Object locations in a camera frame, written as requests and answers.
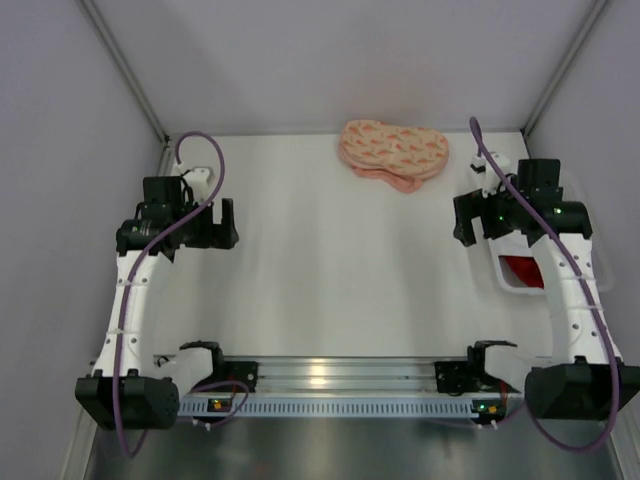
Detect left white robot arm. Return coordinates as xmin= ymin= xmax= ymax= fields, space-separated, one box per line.
xmin=75 ymin=167 xmax=239 ymax=430

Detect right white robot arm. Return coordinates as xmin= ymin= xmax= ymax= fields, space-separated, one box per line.
xmin=453 ymin=155 xmax=639 ymax=421

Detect red bra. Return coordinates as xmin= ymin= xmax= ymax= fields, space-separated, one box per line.
xmin=501 ymin=256 xmax=544 ymax=289

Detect stacked pink laundry bags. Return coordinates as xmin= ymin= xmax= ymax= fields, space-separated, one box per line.
xmin=338 ymin=120 xmax=450 ymax=194

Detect white plastic basket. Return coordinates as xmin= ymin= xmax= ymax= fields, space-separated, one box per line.
xmin=467 ymin=169 xmax=615 ymax=297

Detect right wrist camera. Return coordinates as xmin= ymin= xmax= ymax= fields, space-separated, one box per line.
xmin=470 ymin=151 xmax=513 ymax=198

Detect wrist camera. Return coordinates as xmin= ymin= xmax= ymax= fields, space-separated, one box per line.
xmin=470 ymin=151 xmax=513 ymax=198
xmin=173 ymin=165 xmax=215 ymax=202

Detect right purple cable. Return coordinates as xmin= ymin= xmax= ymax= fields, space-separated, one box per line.
xmin=468 ymin=116 xmax=621 ymax=455

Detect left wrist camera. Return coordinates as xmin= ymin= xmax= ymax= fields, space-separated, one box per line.
xmin=173 ymin=165 xmax=215 ymax=202

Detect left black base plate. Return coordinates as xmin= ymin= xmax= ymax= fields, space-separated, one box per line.
xmin=213 ymin=359 xmax=259 ymax=393

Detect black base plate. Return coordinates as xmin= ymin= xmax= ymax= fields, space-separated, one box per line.
xmin=213 ymin=359 xmax=259 ymax=393
xmin=434 ymin=360 xmax=475 ymax=396

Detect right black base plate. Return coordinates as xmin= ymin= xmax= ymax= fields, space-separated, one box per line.
xmin=434 ymin=360 xmax=475 ymax=396

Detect aluminium mounting rail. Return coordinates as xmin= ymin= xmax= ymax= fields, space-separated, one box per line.
xmin=84 ymin=355 xmax=556 ymax=396

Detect perforated cable duct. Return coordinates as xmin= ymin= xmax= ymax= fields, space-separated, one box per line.
xmin=178 ymin=394 xmax=504 ymax=419

